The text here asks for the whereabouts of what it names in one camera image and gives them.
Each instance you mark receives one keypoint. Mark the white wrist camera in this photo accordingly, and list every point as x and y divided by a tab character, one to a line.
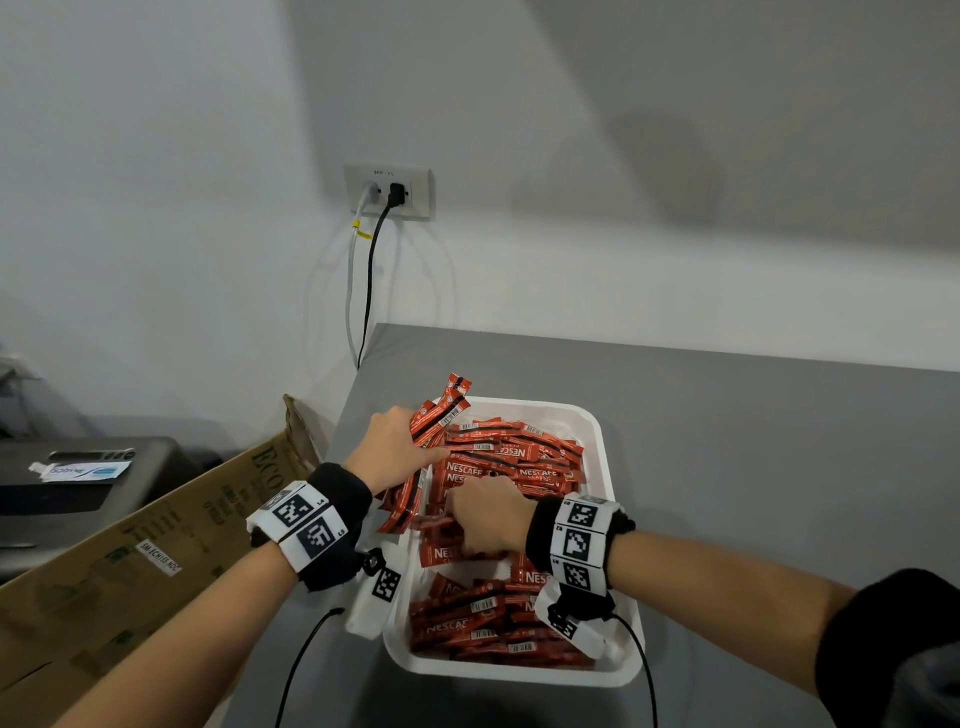
592	641
367	611

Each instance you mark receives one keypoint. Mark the white and blue packet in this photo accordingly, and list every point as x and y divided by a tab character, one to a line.
79	471

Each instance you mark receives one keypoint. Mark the person's right forearm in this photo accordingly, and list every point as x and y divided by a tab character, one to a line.
727	600

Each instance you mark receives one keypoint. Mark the pile of red coffee sachets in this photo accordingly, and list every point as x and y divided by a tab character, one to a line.
465	622

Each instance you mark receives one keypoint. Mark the grey wall socket plate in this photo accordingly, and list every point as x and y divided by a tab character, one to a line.
421	191

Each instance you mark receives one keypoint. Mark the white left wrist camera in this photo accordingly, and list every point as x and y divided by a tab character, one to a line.
367	611

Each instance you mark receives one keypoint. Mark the grey knit garment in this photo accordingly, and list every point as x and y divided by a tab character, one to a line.
930	690

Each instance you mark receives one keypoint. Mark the person's left forearm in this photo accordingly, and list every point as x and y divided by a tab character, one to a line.
180	652

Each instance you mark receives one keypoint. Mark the white plastic tray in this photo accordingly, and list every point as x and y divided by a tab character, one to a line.
600	465

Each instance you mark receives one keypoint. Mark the person's right hand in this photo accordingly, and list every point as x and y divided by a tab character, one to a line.
491	517

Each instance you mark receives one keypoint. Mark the bunch of Nescafe sachets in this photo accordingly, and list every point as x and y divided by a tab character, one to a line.
439	409

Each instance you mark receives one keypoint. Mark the black shirt sleeve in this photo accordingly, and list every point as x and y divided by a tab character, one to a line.
862	637

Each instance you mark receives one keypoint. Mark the person's left hand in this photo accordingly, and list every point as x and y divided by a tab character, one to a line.
386	450

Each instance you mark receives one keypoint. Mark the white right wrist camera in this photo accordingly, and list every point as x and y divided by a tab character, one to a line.
592	641

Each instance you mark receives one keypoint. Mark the black right wristband with markers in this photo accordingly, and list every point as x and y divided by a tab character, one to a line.
540	540

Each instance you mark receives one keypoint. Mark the dark grey printer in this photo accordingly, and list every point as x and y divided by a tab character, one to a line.
90	510

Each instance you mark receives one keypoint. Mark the black left wristband with markers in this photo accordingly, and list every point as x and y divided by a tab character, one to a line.
337	495

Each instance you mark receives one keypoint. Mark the black power plug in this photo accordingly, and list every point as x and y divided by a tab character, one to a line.
396	196

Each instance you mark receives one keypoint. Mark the flat black device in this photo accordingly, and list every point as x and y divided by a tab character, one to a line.
90	455

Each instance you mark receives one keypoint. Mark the black wristband with markers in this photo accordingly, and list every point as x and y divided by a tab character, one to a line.
337	495
540	540

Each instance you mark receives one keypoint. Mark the brown cardboard box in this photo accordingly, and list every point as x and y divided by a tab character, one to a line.
112	600

